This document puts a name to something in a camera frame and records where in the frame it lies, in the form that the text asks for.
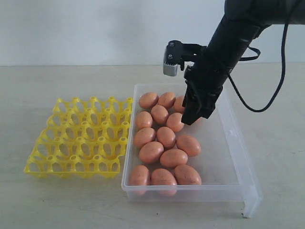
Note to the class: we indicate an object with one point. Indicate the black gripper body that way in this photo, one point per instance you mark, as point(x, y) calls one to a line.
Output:
point(208, 98)

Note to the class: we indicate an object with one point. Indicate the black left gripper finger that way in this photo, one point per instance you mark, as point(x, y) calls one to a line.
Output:
point(192, 104)

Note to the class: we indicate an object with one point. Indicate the brown egg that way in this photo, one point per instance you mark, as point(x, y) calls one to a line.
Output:
point(178, 104)
point(159, 114)
point(144, 120)
point(174, 122)
point(173, 157)
point(148, 100)
point(140, 176)
point(167, 100)
point(166, 137)
point(164, 177)
point(189, 145)
point(144, 136)
point(151, 152)
point(187, 175)

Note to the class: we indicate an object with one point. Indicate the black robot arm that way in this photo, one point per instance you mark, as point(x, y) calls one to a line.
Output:
point(242, 22)

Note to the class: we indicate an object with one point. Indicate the clear plastic container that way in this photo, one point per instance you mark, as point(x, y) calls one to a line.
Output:
point(224, 165)

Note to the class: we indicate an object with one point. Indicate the yellow plastic egg tray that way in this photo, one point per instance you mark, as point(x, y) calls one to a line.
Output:
point(83, 138)

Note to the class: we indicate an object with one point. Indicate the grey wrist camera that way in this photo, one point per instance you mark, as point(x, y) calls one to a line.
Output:
point(172, 57)

